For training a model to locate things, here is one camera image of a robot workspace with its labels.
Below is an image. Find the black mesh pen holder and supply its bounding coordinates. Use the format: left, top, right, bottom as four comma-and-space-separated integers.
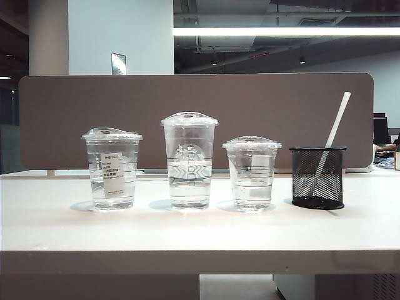
289, 146, 348, 210

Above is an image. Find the white plastic straw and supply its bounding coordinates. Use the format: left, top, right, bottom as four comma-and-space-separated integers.
313, 91, 352, 184

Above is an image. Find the person's forearm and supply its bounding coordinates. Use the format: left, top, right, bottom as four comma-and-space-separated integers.
376, 141, 400, 154

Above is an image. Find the tall clear logo cup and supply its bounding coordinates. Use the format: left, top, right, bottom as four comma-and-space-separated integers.
160, 111, 219, 211

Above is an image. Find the small clear lidded cup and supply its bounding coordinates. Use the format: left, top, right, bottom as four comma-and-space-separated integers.
221, 136, 283, 213

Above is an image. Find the clear cup with white label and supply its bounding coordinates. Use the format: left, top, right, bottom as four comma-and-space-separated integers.
81, 127, 144, 211

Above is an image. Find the brown desk partition panel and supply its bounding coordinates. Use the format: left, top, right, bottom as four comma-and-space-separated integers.
17, 72, 376, 171

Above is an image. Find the long ceiling light strip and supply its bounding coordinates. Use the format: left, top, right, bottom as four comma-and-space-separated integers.
172, 27, 400, 36

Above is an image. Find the computer monitor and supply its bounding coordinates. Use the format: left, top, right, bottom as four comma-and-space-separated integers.
373, 112, 390, 144

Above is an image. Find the silver wall sign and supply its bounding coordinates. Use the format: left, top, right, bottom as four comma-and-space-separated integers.
111, 52, 128, 76

